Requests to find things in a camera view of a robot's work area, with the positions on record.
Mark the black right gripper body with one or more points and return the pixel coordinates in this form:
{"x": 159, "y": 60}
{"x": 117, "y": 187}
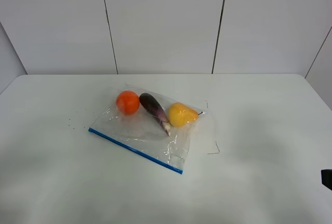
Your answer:
{"x": 326, "y": 178}

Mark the clear zip bag blue seal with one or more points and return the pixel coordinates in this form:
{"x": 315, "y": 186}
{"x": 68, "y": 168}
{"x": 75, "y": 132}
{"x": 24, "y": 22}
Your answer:
{"x": 141, "y": 134}

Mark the yellow pear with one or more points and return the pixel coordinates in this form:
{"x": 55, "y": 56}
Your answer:
{"x": 180, "y": 115}

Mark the purple eggplant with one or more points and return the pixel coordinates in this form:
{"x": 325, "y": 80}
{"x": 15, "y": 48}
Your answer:
{"x": 152, "y": 106}

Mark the orange tomato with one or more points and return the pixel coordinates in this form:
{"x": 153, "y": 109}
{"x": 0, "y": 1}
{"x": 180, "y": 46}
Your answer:
{"x": 127, "y": 102}

